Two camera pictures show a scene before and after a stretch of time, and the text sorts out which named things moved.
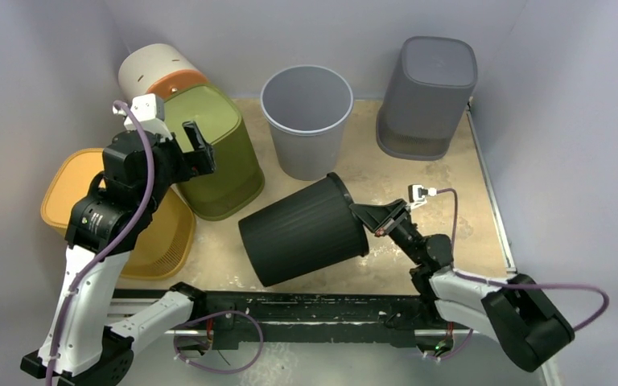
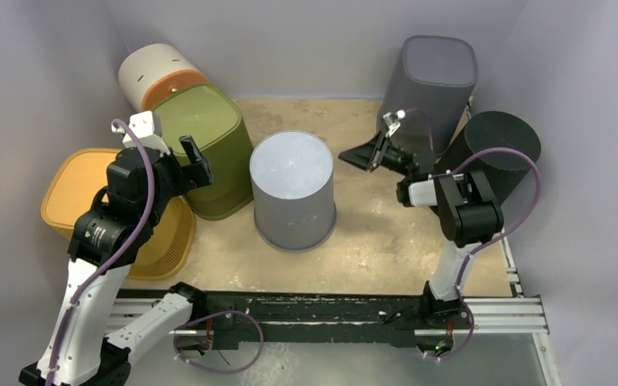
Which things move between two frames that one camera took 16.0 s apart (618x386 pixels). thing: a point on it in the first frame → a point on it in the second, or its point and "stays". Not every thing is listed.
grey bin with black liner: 306,108 → 291,175
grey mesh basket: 430,86 stays
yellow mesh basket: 166,245 stays
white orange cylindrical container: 159,69 stays
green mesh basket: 238,176 stays
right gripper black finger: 380,219 → 366,156
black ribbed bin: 306,234 → 486,130
